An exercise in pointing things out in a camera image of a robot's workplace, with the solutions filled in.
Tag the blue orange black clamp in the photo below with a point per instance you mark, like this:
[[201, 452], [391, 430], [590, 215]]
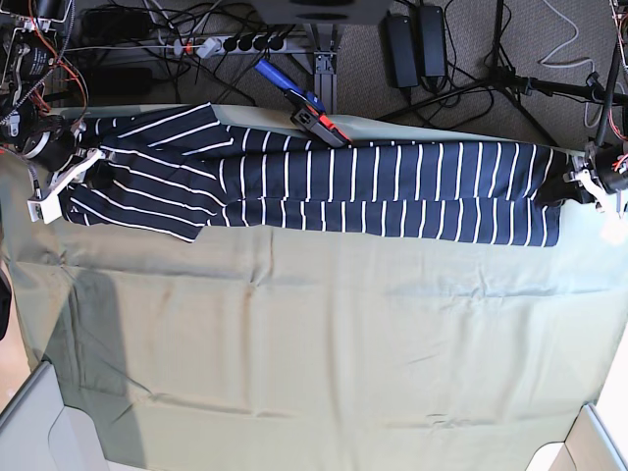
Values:
[[309, 114]]

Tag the green table cloth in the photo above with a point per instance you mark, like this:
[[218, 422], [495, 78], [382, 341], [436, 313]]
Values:
[[272, 349]]

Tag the dark monitor base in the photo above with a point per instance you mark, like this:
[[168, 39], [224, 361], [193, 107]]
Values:
[[341, 12]]

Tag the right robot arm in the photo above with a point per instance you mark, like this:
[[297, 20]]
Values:
[[35, 37]]

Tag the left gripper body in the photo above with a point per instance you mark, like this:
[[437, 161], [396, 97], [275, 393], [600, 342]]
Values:
[[598, 176]]

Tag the black power adapter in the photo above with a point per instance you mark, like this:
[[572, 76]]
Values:
[[431, 50], [399, 52]]

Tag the black power adapter right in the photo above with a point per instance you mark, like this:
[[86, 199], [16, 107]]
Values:
[[431, 50]]

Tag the grey bin right corner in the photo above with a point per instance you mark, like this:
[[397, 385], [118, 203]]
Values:
[[588, 446]]

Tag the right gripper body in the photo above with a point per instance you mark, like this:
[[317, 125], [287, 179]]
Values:
[[54, 148]]

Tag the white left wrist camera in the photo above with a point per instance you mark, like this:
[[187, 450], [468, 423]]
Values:
[[614, 229]]

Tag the aluminium table frame rail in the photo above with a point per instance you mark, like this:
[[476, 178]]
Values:
[[318, 56]]

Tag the navy white striped T-shirt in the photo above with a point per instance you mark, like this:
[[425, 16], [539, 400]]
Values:
[[175, 171]]

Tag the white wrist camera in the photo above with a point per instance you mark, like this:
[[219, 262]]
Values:
[[47, 209], [614, 229]]

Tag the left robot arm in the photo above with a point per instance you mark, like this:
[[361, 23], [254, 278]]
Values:
[[610, 138]]

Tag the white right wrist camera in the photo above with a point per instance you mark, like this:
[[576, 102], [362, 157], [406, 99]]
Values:
[[47, 209]]

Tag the black tripod stand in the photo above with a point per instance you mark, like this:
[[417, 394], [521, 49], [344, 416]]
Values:
[[501, 78]]

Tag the grey power strip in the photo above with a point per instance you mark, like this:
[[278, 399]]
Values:
[[204, 47]]

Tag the black power adapter left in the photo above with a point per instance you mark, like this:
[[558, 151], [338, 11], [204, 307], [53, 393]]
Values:
[[399, 52]]

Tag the grey bin left corner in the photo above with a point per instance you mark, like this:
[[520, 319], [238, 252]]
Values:
[[39, 432]]

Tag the grey bin corner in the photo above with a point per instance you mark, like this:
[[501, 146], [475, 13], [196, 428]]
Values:
[[588, 446], [39, 432]]

